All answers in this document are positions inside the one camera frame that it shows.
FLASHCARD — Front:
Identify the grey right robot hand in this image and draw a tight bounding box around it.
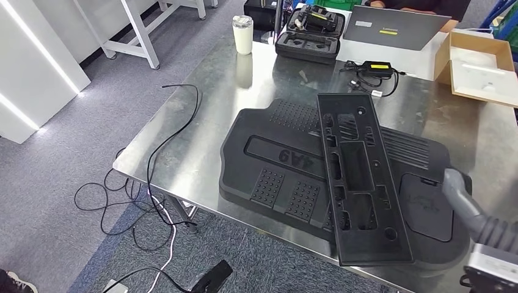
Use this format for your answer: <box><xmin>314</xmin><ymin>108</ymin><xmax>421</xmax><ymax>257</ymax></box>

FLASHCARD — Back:
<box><xmin>441</xmin><ymin>167</ymin><xmax>518</xmax><ymax>256</ymax></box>

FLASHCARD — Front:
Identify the black plastic plate bracket part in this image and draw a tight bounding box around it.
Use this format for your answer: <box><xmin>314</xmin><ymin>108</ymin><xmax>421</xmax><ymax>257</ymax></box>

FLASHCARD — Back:
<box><xmin>316</xmin><ymin>93</ymin><xmax>415</xmax><ymax>268</ymax></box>

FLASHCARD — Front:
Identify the stainless steel workbench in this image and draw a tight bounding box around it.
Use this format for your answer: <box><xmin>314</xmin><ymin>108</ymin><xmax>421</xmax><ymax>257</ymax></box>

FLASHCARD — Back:
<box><xmin>112</xmin><ymin>22</ymin><xmax>518</xmax><ymax>293</ymax></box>

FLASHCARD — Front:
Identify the brown cardboard box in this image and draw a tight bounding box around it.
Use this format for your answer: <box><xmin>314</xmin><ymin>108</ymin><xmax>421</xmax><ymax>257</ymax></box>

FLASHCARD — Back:
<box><xmin>434</xmin><ymin>30</ymin><xmax>518</xmax><ymax>108</ymax></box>

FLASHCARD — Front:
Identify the black power adapter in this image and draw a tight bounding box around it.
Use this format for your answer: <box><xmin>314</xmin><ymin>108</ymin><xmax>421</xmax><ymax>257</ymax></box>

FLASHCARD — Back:
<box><xmin>340</xmin><ymin>60</ymin><xmax>407</xmax><ymax>98</ymax></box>

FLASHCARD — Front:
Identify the blue plastic container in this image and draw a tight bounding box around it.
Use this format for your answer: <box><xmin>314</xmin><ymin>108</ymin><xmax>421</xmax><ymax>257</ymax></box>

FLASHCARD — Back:
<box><xmin>481</xmin><ymin>0</ymin><xmax>518</xmax><ymax>39</ymax></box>

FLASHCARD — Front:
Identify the grey laptop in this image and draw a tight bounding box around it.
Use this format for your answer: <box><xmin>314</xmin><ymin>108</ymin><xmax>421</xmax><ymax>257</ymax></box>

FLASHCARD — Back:
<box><xmin>343</xmin><ymin>4</ymin><xmax>452</xmax><ymax>51</ymax></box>

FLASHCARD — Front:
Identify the black foam engine cover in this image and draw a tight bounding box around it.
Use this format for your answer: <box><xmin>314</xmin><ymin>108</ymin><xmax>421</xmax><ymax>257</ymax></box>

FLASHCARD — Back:
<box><xmin>219</xmin><ymin>98</ymin><xmax>472</xmax><ymax>272</ymax></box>

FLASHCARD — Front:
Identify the black foam-lined case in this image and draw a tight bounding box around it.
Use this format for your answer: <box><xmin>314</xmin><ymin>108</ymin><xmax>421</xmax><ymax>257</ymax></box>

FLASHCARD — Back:
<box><xmin>275</xmin><ymin>4</ymin><xmax>346</xmax><ymax>65</ymax></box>

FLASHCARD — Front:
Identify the black device with yellow label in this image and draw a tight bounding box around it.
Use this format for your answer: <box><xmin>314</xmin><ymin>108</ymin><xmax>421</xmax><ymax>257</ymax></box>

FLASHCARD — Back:
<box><xmin>297</xmin><ymin>4</ymin><xmax>337</xmax><ymax>31</ymax></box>

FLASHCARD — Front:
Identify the dark grey robot fixture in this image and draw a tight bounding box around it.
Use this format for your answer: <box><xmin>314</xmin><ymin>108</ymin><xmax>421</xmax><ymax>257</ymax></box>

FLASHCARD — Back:
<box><xmin>190</xmin><ymin>259</ymin><xmax>235</xmax><ymax>293</ymax></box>

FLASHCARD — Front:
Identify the white tumbler cup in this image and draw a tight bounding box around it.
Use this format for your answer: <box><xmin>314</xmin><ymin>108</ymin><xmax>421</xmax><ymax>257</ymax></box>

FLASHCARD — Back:
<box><xmin>232</xmin><ymin>15</ymin><xmax>254</xmax><ymax>56</ymax></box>

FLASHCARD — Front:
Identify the black box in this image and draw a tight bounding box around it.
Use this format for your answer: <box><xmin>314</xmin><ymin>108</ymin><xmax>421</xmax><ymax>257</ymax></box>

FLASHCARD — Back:
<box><xmin>243</xmin><ymin>0</ymin><xmax>280</xmax><ymax>32</ymax></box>

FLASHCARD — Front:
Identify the open metal floor socket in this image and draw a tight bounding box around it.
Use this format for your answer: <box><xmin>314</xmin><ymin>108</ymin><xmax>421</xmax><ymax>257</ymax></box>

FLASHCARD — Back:
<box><xmin>103</xmin><ymin>279</ymin><xmax>130</xmax><ymax>293</ymax></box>

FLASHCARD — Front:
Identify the person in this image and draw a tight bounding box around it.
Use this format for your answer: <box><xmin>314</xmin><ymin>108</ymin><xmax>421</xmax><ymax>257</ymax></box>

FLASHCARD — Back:
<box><xmin>0</xmin><ymin>269</ymin><xmax>39</xmax><ymax>293</ymax></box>

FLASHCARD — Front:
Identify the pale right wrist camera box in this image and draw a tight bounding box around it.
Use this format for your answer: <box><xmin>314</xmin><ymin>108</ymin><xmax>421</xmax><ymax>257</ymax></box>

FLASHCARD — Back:
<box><xmin>460</xmin><ymin>242</ymin><xmax>518</xmax><ymax>293</ymax></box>

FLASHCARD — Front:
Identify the white power cable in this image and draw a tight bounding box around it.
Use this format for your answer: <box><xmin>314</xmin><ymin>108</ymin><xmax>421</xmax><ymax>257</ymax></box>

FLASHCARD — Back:
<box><xmin>145</xmin><ymin>190</ymin><xmax>178</xmax><ymax>293</ymax></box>

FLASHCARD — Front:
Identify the long black loose cable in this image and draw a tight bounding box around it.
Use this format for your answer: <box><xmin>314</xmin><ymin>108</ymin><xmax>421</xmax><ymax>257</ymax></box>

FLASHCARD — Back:
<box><xmin>146</xmin><ymin>84</ymin><xmax>201</xmax><ymax>227</ymax></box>

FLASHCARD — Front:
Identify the thin black floor cable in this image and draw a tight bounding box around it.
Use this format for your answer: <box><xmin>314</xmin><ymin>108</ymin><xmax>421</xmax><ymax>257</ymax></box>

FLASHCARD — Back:
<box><xmin>101</xmin><ymin>267</ymin><xmax>191</xmax><ymax>293</ymax></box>

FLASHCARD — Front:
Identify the black coiled floor cable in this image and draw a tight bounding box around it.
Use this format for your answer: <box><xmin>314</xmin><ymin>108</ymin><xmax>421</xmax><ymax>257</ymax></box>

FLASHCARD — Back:
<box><xmin>74</xmin><ymin>168</ymin><xmax>179</xmax><ymax>251</ymax></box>

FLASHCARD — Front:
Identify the white frame table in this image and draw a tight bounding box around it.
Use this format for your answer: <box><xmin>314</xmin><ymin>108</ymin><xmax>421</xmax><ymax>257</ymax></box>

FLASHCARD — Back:
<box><xmin>73</xmin><ymin>0</ymin><xmax>219</xmax><ymax>70</ymax></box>

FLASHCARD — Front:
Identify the white wall light strip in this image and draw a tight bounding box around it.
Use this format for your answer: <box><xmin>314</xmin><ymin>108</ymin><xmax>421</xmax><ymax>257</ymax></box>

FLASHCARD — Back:
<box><xmin>0</xmin><ymin>0</ymin><xmax>82</xmax><ymax>96</ymax></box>
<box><xmin>0</xmin><ymin>93</ymin><xmax>42</xmax><ymax>131</ymax></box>

